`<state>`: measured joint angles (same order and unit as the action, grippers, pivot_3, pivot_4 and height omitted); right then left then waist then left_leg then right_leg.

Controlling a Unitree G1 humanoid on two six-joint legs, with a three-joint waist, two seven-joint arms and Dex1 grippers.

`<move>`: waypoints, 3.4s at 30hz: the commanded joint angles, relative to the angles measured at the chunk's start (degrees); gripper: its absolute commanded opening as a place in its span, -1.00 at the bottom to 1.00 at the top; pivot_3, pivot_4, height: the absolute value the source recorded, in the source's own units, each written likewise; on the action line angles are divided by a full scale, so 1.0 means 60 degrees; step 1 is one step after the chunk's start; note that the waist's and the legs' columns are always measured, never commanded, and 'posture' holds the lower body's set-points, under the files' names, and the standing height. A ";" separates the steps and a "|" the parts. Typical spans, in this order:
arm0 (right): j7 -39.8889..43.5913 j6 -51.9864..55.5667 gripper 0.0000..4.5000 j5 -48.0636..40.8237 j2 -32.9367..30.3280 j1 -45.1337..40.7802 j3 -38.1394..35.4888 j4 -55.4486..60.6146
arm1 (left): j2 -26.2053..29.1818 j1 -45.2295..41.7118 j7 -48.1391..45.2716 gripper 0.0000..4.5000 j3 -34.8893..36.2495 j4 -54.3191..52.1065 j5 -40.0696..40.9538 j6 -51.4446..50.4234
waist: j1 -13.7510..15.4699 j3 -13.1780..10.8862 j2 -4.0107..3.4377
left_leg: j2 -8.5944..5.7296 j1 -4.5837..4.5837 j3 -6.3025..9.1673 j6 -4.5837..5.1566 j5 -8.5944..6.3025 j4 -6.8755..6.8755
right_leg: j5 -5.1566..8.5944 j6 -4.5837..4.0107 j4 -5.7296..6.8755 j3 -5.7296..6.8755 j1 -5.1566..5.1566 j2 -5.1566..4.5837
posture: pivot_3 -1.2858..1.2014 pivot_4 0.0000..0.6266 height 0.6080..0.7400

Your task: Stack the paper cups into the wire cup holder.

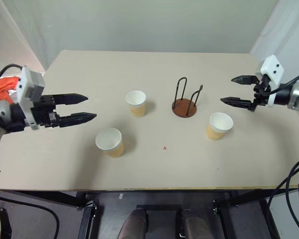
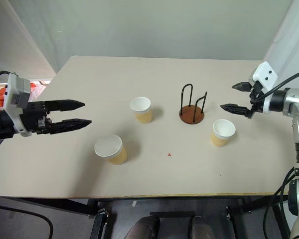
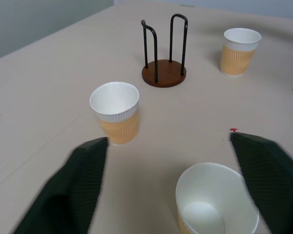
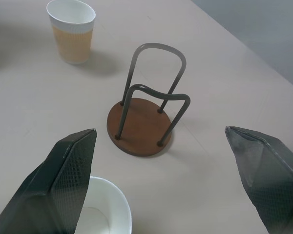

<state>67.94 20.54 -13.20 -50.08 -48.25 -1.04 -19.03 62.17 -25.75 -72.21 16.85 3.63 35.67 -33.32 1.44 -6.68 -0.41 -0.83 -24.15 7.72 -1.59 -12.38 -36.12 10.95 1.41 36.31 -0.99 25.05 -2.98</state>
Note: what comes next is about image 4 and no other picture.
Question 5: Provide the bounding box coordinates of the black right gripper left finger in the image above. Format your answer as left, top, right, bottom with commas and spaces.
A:
0, 128, 98, 234

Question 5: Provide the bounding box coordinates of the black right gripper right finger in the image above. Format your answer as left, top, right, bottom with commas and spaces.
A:
225, 126, 293, 234

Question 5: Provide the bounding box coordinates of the orange and white paper cup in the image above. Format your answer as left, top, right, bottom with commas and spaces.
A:
46, 0, 96, 65
74, 176, 133, 234

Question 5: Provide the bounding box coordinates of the wooden base wire cup holder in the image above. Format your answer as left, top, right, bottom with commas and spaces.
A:
106, 42, 191, 157

